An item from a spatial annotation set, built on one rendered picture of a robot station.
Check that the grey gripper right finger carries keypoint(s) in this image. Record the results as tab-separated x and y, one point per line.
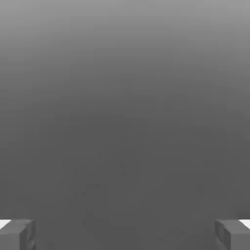
234	235

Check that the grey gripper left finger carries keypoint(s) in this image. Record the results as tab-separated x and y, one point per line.
15	234

